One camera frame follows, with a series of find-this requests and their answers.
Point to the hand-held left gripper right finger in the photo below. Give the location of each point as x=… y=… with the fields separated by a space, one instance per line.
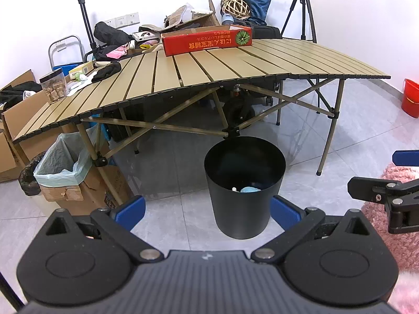
x=284 y=211

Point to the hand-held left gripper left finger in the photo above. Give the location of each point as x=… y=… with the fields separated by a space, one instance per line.
x=131 y=209

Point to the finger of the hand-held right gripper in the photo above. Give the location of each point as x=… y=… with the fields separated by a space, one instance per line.
x=407 y=158
x=370 y=189

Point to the light blue plush toy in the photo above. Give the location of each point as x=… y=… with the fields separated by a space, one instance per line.
x=250 y=190

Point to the black round bin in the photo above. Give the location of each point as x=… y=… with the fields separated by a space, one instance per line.
x=242 y=216

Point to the black sock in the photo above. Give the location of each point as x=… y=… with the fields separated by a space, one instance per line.
x=106 y=72

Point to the brown cardboard trash box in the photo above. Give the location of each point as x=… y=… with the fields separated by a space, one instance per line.
x=91 y=196

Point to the red plastic bucket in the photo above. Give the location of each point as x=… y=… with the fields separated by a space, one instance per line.
x=410 y=98

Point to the pale green plastic liner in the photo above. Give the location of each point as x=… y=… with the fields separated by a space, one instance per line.
x=62 y=157

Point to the black trash bag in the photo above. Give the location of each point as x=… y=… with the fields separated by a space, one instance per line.
x=31 y=176

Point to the black wheeled cart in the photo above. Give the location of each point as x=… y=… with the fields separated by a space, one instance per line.
x=237 y=111

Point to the white paper leaflet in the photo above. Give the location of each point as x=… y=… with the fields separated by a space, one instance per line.
x=78 y=85

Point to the green and white tube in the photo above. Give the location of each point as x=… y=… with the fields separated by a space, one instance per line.
x=79 y=76

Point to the clear jar with black lid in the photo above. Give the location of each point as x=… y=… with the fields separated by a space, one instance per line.
x=54 y=88

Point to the large open cardboard box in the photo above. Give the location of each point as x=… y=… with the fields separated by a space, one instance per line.
x=23 y=114

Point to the yellow carton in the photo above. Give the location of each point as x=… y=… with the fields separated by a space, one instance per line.
x=81 y=67

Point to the blue plastic box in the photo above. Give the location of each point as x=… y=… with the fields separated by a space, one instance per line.
x=65 y=68

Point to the pink packet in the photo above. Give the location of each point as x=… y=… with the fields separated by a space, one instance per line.
x=118 y=51

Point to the black clothing pile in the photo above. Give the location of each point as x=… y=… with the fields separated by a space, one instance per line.
x=16 y=93

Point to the small white bottle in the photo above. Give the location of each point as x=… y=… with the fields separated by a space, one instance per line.
x=131 y=45

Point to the yellow snack packet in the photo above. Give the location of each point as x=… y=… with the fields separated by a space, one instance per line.
x=150 y=44

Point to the white box with brown print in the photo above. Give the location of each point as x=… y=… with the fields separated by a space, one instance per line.
x=142 y=36

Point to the black fabric bag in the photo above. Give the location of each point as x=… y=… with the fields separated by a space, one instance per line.
x=111 y=34

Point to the red cardboard box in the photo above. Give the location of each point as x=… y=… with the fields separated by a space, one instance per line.
x=203 y=44

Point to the black luggage case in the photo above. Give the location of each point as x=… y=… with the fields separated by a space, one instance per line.
x=265 y=31

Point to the grey-edged felt insole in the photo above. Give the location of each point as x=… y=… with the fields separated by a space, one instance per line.
x=176 y=16
x=150 y=28

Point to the black hand trolley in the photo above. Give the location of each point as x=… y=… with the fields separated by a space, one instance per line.
x=85 y=16

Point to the light blue bottle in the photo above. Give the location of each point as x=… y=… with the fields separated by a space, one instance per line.
x=227 y=20

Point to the open brown cardboard box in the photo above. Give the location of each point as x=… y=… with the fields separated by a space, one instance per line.
x=204 y=21

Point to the dark blue velvet bag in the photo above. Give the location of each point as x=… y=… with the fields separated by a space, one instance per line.
x=260 y=3

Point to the white plastic device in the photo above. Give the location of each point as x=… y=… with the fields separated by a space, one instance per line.
x=201 y=11

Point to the wicker ball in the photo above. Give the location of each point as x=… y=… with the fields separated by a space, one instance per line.
x=235 y=6

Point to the folding table metal frame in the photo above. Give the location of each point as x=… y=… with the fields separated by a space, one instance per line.
x=329 y=130

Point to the black camera tripod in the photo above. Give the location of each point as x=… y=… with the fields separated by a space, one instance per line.
x=301 y=6

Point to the white wall socket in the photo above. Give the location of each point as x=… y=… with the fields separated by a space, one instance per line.
x=133 y=18
x=111 y=23
x=121 y=20

